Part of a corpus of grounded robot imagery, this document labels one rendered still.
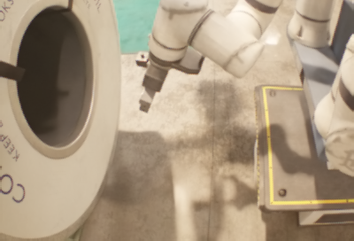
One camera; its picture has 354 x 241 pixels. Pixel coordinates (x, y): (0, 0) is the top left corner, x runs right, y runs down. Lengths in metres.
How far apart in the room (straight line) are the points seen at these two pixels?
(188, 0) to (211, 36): 0.08
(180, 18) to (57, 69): 0.87
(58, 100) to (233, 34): 0.93
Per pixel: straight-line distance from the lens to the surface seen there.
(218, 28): 0.47
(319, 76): 0.92
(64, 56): 1.22
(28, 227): 0.83
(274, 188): 1.08
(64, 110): 1.19
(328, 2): 1.01
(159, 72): 0.60
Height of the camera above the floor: 1.28
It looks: 48 degrees down
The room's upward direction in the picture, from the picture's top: 9 degrees counter-clockwise
